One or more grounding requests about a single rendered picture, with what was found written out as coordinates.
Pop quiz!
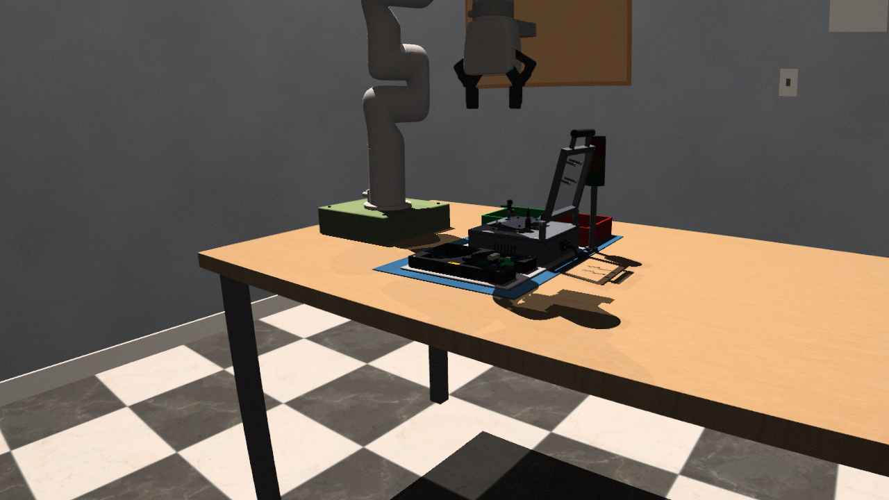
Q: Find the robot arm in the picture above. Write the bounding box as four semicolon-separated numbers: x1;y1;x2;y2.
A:
361;0;514;211

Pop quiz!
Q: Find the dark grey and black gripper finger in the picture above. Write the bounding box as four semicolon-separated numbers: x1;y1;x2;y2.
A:
454;58;482;109
506;49;536;109

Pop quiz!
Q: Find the red bin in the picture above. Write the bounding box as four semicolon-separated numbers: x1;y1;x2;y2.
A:
553;214;612;247

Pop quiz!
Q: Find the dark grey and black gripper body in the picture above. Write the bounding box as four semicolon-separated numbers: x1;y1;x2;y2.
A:
464;15;522;76

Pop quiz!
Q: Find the green open-top bin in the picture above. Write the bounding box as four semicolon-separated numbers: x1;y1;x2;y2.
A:
481;206;545;225

